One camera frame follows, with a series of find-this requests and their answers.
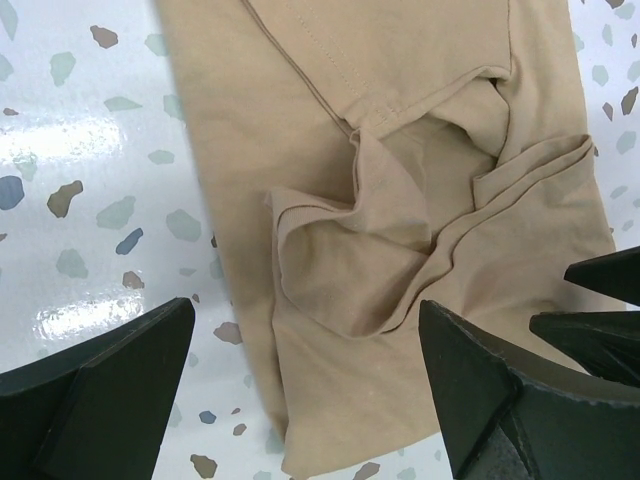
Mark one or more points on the beige t shirt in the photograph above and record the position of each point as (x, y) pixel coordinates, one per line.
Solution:
(360, 157)

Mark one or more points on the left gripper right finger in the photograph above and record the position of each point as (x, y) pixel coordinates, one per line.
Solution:
(506, 413)

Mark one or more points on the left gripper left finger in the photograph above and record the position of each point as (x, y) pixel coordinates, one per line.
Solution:
(99, 409)

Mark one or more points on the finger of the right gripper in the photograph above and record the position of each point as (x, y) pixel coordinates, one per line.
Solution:
(605, 344)
(614, 275)

